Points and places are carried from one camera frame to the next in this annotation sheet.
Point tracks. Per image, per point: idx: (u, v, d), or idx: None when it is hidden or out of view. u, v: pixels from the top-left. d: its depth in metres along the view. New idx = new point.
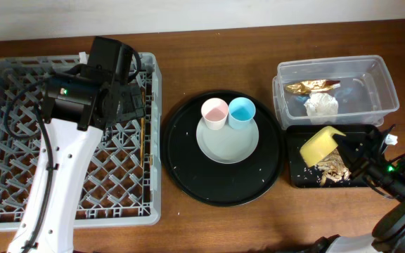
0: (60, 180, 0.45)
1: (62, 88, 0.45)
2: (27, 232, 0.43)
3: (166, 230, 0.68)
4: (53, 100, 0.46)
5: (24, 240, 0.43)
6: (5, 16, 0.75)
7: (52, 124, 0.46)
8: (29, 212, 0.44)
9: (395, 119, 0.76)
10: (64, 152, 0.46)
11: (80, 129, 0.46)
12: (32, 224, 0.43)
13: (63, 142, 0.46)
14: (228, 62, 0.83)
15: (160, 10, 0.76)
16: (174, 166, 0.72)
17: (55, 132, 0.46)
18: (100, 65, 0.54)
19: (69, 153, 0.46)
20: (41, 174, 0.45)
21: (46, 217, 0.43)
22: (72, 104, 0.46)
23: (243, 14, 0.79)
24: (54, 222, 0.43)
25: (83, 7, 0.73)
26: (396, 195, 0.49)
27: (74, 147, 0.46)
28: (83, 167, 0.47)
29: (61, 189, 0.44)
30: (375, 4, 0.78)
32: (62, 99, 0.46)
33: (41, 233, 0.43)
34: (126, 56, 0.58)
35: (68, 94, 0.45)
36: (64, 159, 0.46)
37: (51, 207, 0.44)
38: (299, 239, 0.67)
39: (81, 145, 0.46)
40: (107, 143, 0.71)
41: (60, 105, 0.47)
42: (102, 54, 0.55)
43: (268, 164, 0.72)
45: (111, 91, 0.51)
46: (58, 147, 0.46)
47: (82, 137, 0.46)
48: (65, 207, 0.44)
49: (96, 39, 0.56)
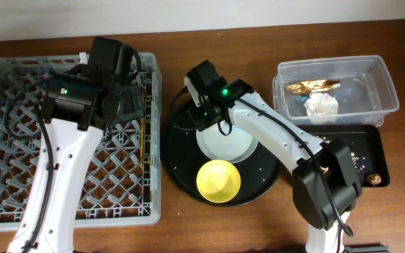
0: (60, 180, 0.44)
1: (62, 88, 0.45)
2: (27, 232, 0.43)
3: (166, 230, 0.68)
4: (53, 100, 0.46)
5: (24, 240, 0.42)
6: (5, 16, 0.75)
7: (53, 124, 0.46)
8: (29, 212, 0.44)
9: (395, 119, 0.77)
10: (64, 152, 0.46)
11: (80, 129, 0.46)
12: (32, 224, 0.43)
13: (63, 142, 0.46)
14: (228, 62, 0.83)
15: (160, 10, 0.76)
16: (174, 166, 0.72)
17: (55, 132, 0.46)
18: (100, 65, 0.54)
19: (70, 153, 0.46)
20: (41, 175, 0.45)
21: (46, 217, 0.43)
22: (72, 104, 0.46)
23: (243, 14, 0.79)
24: (54, 223, 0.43)
25: (82, 7, 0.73)
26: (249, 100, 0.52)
27: (74, 147, 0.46)
28: (83, 167, 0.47)
29: (61, 189, 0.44)
30: (375, 4, 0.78)
32: (62, 99, 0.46)
33: (41, 233, 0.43)
34: (126, 56, 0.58)
35: (69, 94, 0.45)
36: (65, 159, 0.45)
37: (51, 207, 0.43)
38: (299, 240, 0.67)
39: (81, 145, 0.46)
40: (107, 143, 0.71)
41: (60, 104, 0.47)
42: (103, 53, 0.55)
43: (268, 163, 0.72)
45: (111, 92, 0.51)
46: (58, 147, 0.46)
47: (82, 137, 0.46)
48: (64, 206, 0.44)
49: (96, 39, 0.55)
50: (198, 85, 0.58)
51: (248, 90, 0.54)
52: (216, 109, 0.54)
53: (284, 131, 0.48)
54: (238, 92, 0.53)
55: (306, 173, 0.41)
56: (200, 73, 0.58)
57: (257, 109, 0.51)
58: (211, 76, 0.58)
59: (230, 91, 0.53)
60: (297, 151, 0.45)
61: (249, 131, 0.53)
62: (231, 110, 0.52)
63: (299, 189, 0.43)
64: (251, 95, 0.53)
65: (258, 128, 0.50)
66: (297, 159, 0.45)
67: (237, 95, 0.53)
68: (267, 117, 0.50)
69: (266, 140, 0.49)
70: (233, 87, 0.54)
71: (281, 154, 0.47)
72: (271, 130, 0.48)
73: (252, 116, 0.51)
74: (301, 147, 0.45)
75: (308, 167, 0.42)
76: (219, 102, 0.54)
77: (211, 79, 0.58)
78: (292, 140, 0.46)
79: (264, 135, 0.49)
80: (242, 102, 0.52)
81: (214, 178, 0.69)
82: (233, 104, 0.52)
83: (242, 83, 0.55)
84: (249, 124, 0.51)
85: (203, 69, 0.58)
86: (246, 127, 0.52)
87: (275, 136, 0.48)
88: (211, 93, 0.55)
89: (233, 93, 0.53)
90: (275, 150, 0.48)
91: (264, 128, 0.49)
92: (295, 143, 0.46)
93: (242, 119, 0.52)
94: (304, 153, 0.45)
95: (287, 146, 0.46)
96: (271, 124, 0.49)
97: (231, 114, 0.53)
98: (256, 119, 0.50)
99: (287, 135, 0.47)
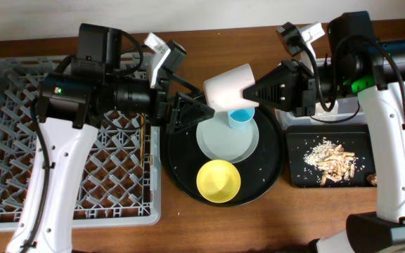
0: (58, 179, 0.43)
1: (56, 86, 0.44)
2: (26, 231, 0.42)
3: (166, 230, 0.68)
4: (47, 100, 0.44)
5: (23, 239, 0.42)
6: (5, 16, 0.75)
7: (46, 124, 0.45)
8: (27, 211, 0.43)
9: None
10: (60, 150, 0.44)
11: (75, 127, 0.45)
12: (31, 223, 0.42)
13: (59, 140, 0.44)
14: (228, 62, 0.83)
15: (159, 10, 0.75)
16: (174, 166, 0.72)
17: (48, 131, 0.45)
18: (90, 56, 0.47)
19: (66, 152, 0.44)
20: (39, 173, 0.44)
21: (43, 216, 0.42)
22: (65, 103, 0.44)
23: (243, 14, 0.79)
24: (52, 221, 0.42)
25: (82, 7, 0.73)
26: (398, 61, 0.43)
27: (69, 146, 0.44)
28: (79, 165, 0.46)
29: (60, 187, 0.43)
30: (376, 5, 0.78)
32: (56, 98, 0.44)
33: (40, 232, 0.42)
34: (117, 42, 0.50)
35: (62, 93, 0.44)
36: (60, 158, 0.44)
37: (49, 206, 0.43)
38: (299, 240, 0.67)
39: (76, 144, 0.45)
40: (107, 143, 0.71)
41: (54, 104, 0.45)
42: (91, 43, 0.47)
43: (268, 164, 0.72)
45: (107, 89, 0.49)
46: (54, 145, 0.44)
47: (76, 135, 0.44)
48: (60, 205, 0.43)
49: (83, 26, 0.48)
50: (340, 36, 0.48)
51: None
52: (358, 64, 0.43)
53: None
54: None
55: (403, 237, 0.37)
56: (351, 24, 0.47)
57: None
58: (363, 29, 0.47)
59: (396, 55, 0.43)
60: None
61: (369, 121, 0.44)
62: (379, 93, 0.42)
63: (379, 235, 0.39)
64: None
65: (389, 138, 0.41)
66: (403, 215, 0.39)
67: (402, 57, 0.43)
68: None
69: (389, 161, 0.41)
70: (400, 50, 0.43)
71: (390, 190, 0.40)
72: (400, 148, 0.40)
73: (390, 124, 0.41)
74: None
75: (404, 230, 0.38)
76: (368, 57, 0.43)
77: (362, 32, 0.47)
78: None
79: (386, 143, 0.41)
80: (396, 93, 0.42)
81: (214, 177, 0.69)
82: (397, 58, 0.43)
83: None
84: (382, 123, 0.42)
85: (355, 20, 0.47)
86: (370, 120, 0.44)
87: (400, 154, 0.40)
88: (352, 48, 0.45)
89: (401, 54, 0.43)
90: (379, 161, 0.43)
91: (395, 142, 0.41)
92: None
93: (377, 112, 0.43)
94: None
95: None
96: None
97: (377, 69, 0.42)
98: (394, 132, 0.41)
99: None
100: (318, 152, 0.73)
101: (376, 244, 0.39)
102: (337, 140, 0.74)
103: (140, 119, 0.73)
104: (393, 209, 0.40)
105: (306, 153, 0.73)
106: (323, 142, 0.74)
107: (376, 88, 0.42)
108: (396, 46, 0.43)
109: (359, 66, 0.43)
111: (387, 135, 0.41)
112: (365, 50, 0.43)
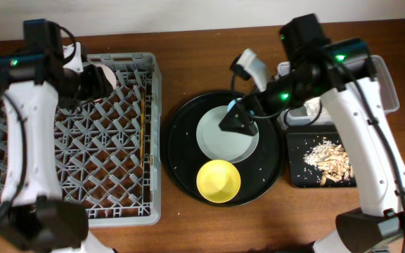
0: (34, 128, 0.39)
1: (11, 60, 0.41)
2: (14, 181, 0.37)
3: (166, 229, 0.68)
4: (7, 74, 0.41)
5: (12, 191, 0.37)
6: (5, 17, 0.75)
7: (12, 89, 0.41)
8: (13, 162, 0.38)
9: (394, 119, 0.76)
10: (29, 102, 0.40)
11: (38, 84, 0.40)
12: (17, 171, 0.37)
13: (27, 93, 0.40)
14: (227, 62, 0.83)
15: (160, 10, 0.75)
16: (174, 166, 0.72)
17: (17, 94, 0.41)
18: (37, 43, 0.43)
19: (34, 103, 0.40)
20: (13, 131, 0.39)
21: (29, 162, 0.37)
22: (27, 75, 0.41)
23: (243, 14, 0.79)
24: (39, 163, 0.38)
25: (82, 7, 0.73)
26: (350, 64, 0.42)
27: (36, 95, 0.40)
28: (50, 117, 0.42)
29: (38, 131, 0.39)
30: (377, 3, 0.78)
32: (15, 71, 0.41)
33: (29, 174, 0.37)
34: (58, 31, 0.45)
35: (18, 65, 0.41)
36: (31, 109, 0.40)
37: (31, 152, 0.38)
38: (299, 240, 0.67)
39: (41, 93, 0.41)
40: (107, 143, 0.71)
41: (17, 79, 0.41)
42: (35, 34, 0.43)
43: (268, 164, 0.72)
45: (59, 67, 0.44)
46: (22, 101, 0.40)
47: (43, 86, 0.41)
48: (43, 150, 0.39)
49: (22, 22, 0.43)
50: (292, 44, 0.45)
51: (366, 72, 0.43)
52: (314, 70, 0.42)
53: (388, 166, 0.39)
54: (357, 57, 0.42)
55: (391, 230, 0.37)
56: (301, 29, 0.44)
57: (370, 115, 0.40)
58: (314, 36, 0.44)
59: (349, 58, 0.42)
60: (391, 197, 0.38)
61: (335, 119, 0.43)
62: (339, 95, 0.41)
63: (366, 230, 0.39)
64: (370, 83, 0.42)
65: (359, 137, 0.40)
66: (387, 208, 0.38)
67: (354, 60, 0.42)
68: (377, 131, 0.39)
69: (359, 159, 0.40)
70: (351, 50, 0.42)
71: (369, 186, 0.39)
72: (368, 141, 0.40)
73: (356, 121, 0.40)
74: (398, 196, 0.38)
75: (389, 222, 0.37)
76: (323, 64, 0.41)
77: (313, 36, 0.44)
78: (393, 180, 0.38)
79: (353, 143, 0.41)
80: (354, 91, 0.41)
81: (214, 178, 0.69)
82: (349, 62, 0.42)
83: (359, 46, 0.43)
84: (346, 122, 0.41)
85: (306, 24, 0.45)
86: (337, 118, 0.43)
87: (370, 151, 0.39)
88: (309, 53, 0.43)
89: (351, 56, 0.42)
90: (352, 159, 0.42)
91: (363, 137, 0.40)
92: (394, 183, 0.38)
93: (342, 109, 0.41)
94: (396, 204, 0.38)
95: (384, 184, 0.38)
96: (376, 139, 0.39)
97: (334, 76, 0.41)
98: (361, 128, 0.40)
99: (387, 171, 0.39)
100: (318, 152, 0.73)
101: (368, 238, 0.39)
102: (337, 141, 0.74)
103: (140, 119, 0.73)
104: (375, 205, 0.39)
105: (306, 153, 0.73)
106: (323, 142, 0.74)
107: (336, 91, 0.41)
108: (346, 49, 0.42)
109: (316, 72, 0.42)
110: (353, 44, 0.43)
111: (356, 132, 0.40)
112: (320, 57, 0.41)
